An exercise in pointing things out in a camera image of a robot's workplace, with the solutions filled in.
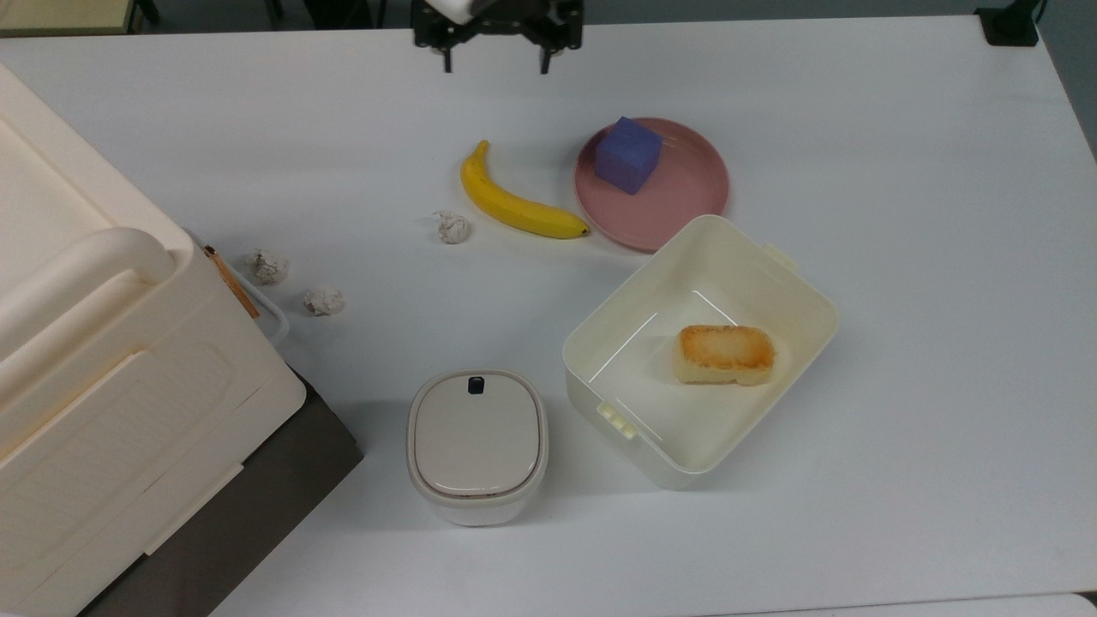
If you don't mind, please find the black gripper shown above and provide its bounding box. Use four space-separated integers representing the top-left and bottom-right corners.
411 0 584 75

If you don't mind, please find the purple foam cube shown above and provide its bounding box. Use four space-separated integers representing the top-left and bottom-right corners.
595 117 663 196

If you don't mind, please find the yellow banana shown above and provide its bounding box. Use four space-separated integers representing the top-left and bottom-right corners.
460 140 591 241

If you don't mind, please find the pink round plate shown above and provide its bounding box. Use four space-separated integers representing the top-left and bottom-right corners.
573 117 731 254

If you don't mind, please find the clear plastic container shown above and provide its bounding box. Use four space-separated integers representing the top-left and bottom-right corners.
230 261 291 345

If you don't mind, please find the brown wooden stick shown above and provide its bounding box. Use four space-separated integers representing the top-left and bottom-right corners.
203 246 261 320

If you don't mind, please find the toasted bread piece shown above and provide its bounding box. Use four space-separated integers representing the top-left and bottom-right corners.
674 324 776 386

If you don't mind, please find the small white lidded bin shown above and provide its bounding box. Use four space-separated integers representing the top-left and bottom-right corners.
406 368 550 527

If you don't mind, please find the cream open plastic box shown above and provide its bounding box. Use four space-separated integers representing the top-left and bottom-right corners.
562 214 840 492

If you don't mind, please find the wooden desk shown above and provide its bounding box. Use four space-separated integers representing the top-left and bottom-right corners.
0 0 140 38

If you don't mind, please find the large cream storage box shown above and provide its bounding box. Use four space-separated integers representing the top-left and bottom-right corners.
0 64 308 617

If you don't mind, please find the dark grey platform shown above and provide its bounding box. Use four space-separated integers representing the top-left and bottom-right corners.
80 368 365 617

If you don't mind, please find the black table clamp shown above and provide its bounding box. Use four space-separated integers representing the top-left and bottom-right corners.
974 0 1049 47

